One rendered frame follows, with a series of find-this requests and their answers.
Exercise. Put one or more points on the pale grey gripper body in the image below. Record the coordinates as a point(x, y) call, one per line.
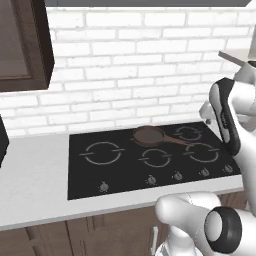
point(207, 111)

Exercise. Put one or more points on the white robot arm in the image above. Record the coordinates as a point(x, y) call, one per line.
point(243, 140)

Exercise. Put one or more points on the grey hob knob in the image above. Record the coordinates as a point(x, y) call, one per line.
point(151, 180)
point(103, 187)
point(204, 172)
point(228, 168)
point(177, 175)

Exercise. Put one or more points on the brown frying pan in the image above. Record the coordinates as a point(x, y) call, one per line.
point(148, 135)

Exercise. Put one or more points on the pale shelf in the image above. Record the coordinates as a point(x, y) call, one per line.
point(238, 56)

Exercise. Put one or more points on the brown base cupboard door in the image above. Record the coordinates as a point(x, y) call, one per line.
point(40, 241)
point(113, 235)
point(235, 200)

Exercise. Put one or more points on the black hob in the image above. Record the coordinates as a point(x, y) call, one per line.
point(126, 170)

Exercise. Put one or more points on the black appliance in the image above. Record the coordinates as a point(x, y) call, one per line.
point(2, 143)

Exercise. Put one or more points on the dark brown wall cupboard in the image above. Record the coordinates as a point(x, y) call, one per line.
point(23, 43)

